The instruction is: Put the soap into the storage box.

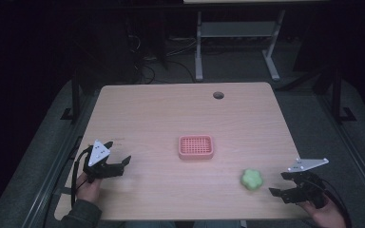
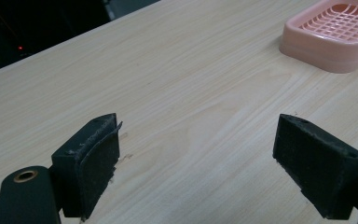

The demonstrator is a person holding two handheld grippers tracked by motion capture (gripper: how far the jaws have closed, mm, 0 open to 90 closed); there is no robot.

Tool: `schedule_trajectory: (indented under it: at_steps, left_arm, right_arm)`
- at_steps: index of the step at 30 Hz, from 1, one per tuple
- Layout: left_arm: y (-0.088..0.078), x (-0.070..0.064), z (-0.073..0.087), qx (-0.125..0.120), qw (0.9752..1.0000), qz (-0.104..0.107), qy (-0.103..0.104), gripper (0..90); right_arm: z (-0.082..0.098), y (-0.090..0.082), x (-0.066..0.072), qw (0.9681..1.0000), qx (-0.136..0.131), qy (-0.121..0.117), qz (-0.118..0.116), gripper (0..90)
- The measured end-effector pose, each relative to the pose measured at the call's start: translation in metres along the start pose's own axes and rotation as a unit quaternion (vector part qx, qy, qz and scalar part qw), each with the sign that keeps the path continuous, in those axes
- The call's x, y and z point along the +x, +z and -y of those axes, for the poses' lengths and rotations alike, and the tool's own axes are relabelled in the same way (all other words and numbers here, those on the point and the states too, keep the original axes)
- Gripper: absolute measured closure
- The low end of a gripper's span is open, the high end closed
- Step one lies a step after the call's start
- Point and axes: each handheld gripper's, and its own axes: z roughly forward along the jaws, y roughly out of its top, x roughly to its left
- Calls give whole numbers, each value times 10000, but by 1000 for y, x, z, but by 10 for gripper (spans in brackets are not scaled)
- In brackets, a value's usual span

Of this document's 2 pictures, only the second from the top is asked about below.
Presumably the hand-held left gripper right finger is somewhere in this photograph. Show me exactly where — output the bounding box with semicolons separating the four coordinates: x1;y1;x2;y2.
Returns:
272;113;358;220

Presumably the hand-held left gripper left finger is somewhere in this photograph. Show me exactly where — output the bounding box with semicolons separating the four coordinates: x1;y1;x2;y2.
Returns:
50;112;123;222

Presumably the pink plastic soap dish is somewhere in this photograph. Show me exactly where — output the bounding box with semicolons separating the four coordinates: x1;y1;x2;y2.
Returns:
279;0;358;75

